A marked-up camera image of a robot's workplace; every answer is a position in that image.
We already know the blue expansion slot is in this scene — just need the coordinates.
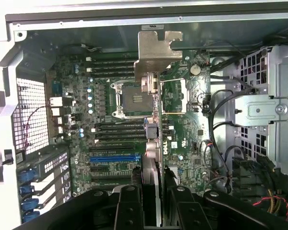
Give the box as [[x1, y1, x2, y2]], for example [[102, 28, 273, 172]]
[[90, 155, 138, 164]]

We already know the black expansion slot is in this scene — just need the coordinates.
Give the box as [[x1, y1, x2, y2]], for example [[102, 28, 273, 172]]
[[89, 146, 138, 154]]

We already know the green motherboard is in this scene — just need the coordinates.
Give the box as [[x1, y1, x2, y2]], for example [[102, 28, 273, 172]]
[[45, 47, 212, 199]]

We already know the CPU socket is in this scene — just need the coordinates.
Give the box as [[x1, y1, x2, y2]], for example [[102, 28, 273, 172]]
[[111, 80, 159, 119]]

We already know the metal socket cover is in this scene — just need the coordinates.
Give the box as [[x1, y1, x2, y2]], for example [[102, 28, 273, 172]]
[[162, 78, 190, 115]]

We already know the silver coin cell battery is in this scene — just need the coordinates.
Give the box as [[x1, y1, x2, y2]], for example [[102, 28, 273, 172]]
[[190, 64, 202, 76]]

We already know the perforated metal disk bay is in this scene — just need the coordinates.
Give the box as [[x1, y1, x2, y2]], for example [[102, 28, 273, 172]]
[[235, 45, 288, 177]]

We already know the open black PC case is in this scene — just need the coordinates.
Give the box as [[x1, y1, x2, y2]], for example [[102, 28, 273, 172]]
[[0, 11, 288, 228]]

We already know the black power connector wire bundle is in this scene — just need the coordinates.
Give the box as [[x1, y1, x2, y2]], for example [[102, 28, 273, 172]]
[[232, 155, 288, 216]]

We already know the black looped wire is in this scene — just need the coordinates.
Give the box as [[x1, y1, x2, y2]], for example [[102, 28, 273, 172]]
[[210, 90, 255, 154]]

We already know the thin red fan wire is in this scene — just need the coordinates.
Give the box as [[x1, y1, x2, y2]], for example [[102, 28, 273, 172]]
[[24, 105, 51, 149]]

